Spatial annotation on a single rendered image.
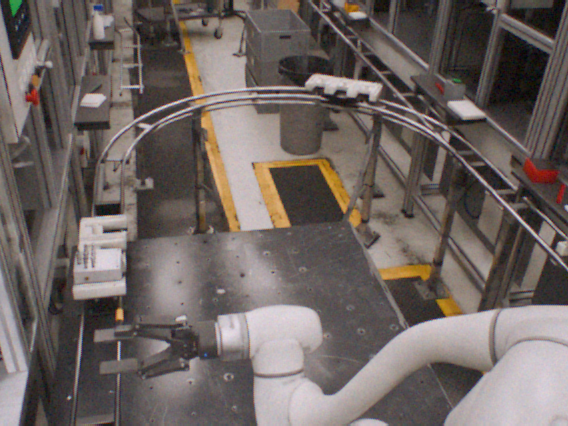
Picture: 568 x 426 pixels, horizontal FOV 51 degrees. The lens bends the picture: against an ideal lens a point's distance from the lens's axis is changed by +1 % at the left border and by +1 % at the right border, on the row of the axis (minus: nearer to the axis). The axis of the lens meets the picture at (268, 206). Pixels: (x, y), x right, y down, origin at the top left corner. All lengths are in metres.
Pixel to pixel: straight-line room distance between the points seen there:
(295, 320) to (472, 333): 0.39
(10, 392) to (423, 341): 0.92
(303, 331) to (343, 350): 0.65
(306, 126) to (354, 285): 2.23
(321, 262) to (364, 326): 0.33
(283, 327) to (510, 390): 0.54
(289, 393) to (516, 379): 0.53
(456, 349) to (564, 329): 0.17
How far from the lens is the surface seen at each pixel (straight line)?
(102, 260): 1.77
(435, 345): 0.98
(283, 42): 4.70
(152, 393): 1.72
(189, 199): 3.71
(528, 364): 0.80
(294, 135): 4.17
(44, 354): 1.75
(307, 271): 2.09
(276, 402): 1.20
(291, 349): 1.19
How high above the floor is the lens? 2.00
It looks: 33 degrees down
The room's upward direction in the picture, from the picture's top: 2 degrees clockwise
